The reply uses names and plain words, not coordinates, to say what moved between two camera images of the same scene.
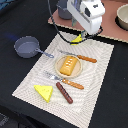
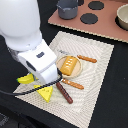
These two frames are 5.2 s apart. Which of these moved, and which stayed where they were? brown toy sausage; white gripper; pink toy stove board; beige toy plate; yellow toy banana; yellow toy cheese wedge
Moved: yellow toy banana; white gripper
Stayed: brown toy sausage; beige toy plate; yellow toy cheese wedge; pink toy stove board
